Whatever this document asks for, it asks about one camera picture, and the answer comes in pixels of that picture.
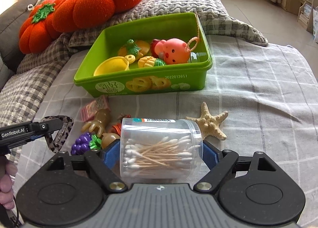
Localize clear cotton swab jar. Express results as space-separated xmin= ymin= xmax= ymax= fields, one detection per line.
xmin=120 ymin=118 xmax=203 ymax=179

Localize toy corn cob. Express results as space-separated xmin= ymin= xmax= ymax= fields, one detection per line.
xmin=138 ymin=56 xmax=166 ymax=68

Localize person left hand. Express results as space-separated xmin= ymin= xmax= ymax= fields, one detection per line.
xmin=1 ymin=156 xmax=18 ymax=210

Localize brown toy onion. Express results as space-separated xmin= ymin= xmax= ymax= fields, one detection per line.
xmin=101 ymin=133 xmax=120 ymax=149

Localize purple toy grapes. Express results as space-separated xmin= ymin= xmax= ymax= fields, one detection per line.
xmin=71 ymin=132 xmax=101 ymax=155

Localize beige starfish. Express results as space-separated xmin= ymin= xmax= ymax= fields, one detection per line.
xmin=186 ymin=102 xmax=229 ymax=141

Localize brown toy hand figure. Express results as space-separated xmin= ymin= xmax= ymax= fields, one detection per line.
xmin=81 ymin=109 xmax=111 ymax=138

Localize pink card pack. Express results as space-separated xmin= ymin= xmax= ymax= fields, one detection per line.
xmin=80 ymin=95 xmax=111 ymax=122

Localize light grey grid bedsheet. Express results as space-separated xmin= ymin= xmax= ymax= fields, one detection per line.
xmin=12 ymin=34 xmax=318 ymax=228

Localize yellow toy strainer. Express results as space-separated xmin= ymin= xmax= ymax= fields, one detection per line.
xmin=93 ymin=54 xmax=136 ymax=76

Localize orange pumpkin cushion back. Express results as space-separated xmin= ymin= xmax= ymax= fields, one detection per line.
xmin=19 ymin=0 xmax=64 ymax=54

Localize orange pumpkin cushion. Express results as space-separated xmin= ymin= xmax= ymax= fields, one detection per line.
xmin=19 ymin=0 xmax=64 ymax=54
xmin=52 ymin=0 xmax=141 ymax=33

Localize toy pumpkin with green stem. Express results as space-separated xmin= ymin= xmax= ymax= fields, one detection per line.
xmin=117 ymin=39 xmax=150 ymax=60

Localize green plastic storage box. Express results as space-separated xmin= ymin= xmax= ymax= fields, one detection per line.
xmin=74 ymin=13 xmax=213 ymax=97

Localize grey sofa backrest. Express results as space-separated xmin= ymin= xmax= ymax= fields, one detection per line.
xmin=0 ymin=0 xmax=38 ymax=88

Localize orange pumpkin cushion front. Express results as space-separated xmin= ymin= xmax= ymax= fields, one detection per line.
xmin=52 ymin=0 xmax=141 ymax=33

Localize grey checked quilted blanket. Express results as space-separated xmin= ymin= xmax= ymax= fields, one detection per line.
xmin=0 ymin=0 xmax=269 ymax=129

